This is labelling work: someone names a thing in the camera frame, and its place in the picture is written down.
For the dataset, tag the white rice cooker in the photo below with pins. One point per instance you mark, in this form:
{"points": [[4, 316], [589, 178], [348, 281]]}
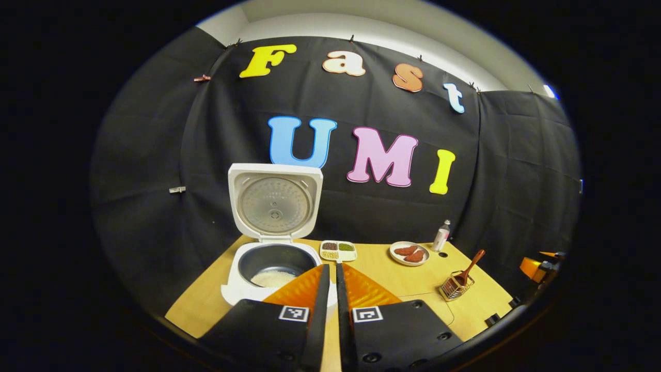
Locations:
{"points": [[276, 206]]}

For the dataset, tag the white rice pile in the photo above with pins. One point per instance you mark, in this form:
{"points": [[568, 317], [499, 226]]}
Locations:
{"points": [[273, 279]]}

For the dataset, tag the wooden spoon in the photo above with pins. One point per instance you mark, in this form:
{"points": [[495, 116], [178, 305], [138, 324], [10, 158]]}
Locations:
{"points": [[470, 266]]}

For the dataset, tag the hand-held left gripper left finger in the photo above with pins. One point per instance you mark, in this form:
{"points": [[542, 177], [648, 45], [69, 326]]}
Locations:
{"points": [[319, 336]]}

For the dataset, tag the black table clamp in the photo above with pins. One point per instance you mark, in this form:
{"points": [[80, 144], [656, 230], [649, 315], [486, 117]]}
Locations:
{"points": [[514, 302], [492, 320]]}

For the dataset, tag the black backdrop cloth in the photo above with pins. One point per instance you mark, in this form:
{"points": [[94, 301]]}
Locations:
{"points": [[155, 155]]}

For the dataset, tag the white divided dish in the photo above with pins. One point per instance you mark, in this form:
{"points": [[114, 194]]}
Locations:
{"points": [[338, 250]]}

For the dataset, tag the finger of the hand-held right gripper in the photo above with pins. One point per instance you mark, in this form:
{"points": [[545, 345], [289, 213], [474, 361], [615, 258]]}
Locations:
{"points": [[532, 269], [555, 256]]}

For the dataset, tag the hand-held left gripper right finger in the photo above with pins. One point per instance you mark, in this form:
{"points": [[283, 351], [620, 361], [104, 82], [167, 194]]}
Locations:
{"points": [[345, 336]]}

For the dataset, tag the ceiling light strip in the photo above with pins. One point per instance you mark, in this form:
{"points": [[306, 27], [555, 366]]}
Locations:
{"points": [[550, 92]]}

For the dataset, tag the white round plate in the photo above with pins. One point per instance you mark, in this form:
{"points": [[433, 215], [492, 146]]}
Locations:
{"points": [[397, 259]]}

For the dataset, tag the clear bottle pink label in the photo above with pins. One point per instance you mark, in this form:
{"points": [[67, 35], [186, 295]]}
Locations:
{"points": [[440, 238]]}

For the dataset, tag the red clip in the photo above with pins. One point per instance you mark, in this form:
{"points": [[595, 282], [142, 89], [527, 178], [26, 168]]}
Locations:
{"points": [[202, 78]]}

